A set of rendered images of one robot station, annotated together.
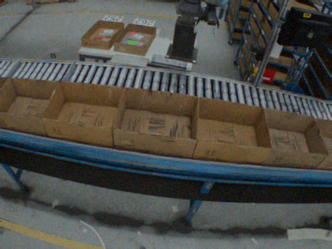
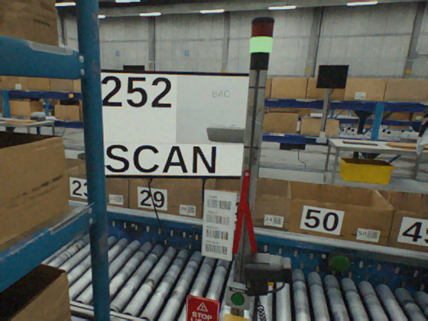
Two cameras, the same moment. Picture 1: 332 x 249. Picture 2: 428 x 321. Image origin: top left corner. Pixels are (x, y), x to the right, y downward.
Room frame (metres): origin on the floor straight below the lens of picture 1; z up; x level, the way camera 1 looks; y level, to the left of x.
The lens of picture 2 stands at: (2.39, -0.61, 1.50)
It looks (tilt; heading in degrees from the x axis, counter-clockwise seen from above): 15 degrees down; 198
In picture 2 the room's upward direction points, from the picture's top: 1 degrees clockwise
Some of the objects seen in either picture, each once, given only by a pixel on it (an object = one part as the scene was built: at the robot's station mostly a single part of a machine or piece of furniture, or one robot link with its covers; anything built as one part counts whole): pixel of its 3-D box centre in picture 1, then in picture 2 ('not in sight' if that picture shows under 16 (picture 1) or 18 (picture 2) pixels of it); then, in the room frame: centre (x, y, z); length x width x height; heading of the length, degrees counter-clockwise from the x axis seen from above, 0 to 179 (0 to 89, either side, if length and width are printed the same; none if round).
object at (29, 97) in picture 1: (27, 105); not in sight; (0.84, 0.84, 0.96); 0.39 x 0.29 x 0.17; 91
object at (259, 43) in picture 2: not in sight; (261, 38); (1.60, -0.68, 1.62); 0.05 x 0.05 x 0.06
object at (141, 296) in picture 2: (298, 117); (154, 278); (1.34, -1.06, 0.72); 0.52 x 0.05 x 0.05; 1
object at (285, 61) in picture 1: (275, 49); not in sight; (2.26, -1.03, 0.79); 0.40 x 0.30 x 0.10; 3
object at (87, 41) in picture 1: (103, 33); not in sight; (1.97, 0.70, 0.80); 0.38 x 0.28 x 0.10; 174
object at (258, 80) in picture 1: (268, 50); (243, 239); (1.60, -0.68, 1.11); 0.12 x 0.05 x 0.88; 91
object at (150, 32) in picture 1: (135, 38); not in sight; (1.93, 0.38, 0.80); 0.38 x 0.28 x 0.10; 174
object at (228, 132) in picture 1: (230, 132); (332, 210); (0.86, -0.35, 0.96); 0.39 x 0.29 x 0.17; 91
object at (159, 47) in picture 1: (140, 41); not in sight; (1.98, 0.34, 0.74); 1.00 x 0.58 x 0.03; 86
